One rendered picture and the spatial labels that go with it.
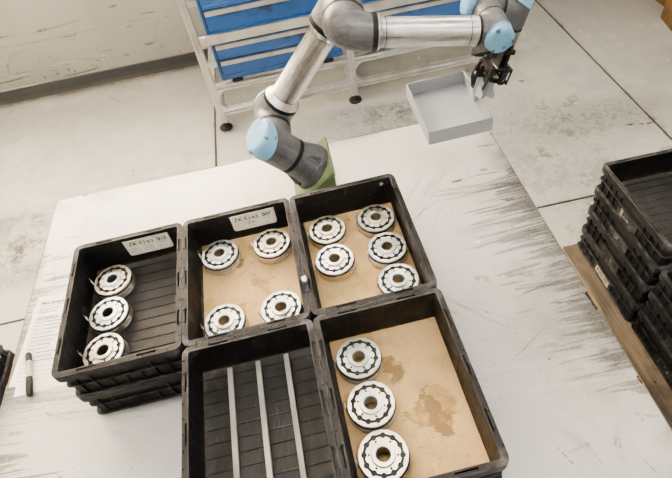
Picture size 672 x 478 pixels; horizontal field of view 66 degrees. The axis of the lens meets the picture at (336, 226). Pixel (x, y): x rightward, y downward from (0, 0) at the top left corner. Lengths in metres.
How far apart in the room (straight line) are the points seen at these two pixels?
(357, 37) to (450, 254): 0.66
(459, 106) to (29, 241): 2.39
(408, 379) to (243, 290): 0.49
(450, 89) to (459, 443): 1.16
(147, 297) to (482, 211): 1.02
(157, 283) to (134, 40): 2.79
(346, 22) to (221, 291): 0.76
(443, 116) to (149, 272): 1.02
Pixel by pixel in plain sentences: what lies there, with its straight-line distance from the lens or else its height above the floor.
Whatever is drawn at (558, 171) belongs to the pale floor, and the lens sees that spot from 2.90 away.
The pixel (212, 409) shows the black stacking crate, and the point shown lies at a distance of 1.27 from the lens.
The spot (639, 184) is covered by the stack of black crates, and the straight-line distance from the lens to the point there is 2.19.
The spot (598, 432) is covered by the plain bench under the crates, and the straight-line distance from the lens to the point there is 1.37.
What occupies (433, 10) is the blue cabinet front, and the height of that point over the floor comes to 0.48.
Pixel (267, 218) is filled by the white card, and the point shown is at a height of 0.88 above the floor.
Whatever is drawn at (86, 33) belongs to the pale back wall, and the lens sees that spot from 4.14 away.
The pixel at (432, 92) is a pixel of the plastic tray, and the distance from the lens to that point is 1.86.
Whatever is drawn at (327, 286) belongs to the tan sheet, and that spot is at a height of 0.83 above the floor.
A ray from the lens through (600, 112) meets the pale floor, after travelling 3.32.
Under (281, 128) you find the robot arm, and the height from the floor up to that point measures 0.98.
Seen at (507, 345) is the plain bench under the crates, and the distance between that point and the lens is 1.42.
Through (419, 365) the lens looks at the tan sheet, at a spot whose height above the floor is 0.83.
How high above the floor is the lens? 1.94
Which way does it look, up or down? 48 degrees down
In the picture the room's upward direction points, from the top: 11 degrees counter-clockwise
